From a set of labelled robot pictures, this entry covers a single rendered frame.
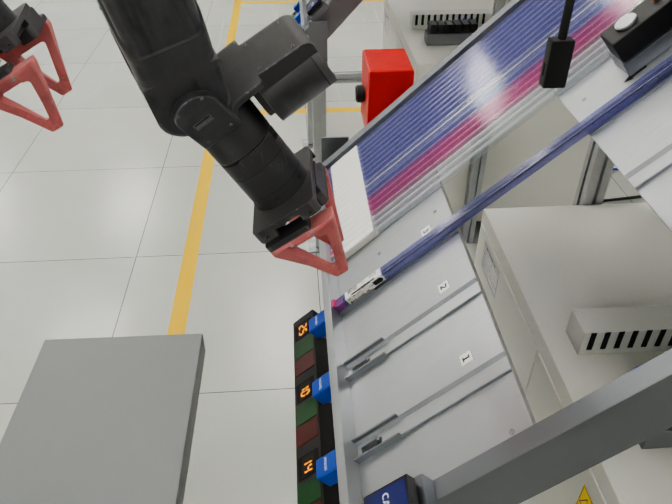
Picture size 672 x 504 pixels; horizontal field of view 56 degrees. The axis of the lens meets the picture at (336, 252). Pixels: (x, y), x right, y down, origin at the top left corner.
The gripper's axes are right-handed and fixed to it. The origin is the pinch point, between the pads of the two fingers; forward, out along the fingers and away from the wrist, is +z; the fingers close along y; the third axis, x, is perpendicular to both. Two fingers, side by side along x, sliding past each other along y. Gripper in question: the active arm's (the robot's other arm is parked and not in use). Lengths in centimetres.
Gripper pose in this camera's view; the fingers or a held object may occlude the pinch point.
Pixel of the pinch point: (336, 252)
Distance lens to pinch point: 63.0
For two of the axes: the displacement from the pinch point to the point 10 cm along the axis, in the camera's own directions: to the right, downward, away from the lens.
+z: 5.5, 6.5, 5.3
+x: -8.3, 4.8, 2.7
